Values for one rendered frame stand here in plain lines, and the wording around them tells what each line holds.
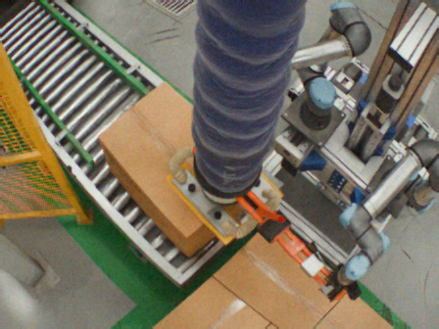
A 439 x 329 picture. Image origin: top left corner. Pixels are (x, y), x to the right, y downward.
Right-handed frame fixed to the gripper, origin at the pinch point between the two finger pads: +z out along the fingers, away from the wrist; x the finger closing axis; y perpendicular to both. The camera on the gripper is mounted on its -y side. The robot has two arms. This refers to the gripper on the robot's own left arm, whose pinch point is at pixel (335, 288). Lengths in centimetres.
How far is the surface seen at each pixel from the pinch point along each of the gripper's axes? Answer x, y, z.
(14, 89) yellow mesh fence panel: 50, 124, -42
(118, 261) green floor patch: 51, 91, 122
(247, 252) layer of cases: 0, 43, 67
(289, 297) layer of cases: 0, 10, 67
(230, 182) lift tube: 8, 53, -20
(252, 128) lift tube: 6, 50, -61
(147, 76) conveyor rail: -22, 145, 62
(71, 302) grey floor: 98, 89, 122
